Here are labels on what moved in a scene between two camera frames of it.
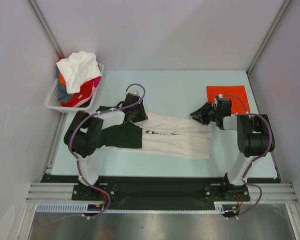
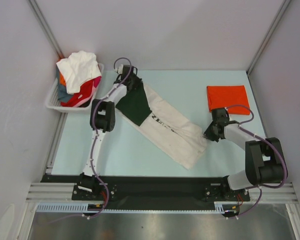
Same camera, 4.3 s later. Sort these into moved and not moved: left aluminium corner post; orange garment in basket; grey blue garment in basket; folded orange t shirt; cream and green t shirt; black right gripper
Moved: black right gripper; cream and green t shirt
Not moved: left aluminium corner post; folded orange t shirt; grey blue garment in basket; orange garment in basket
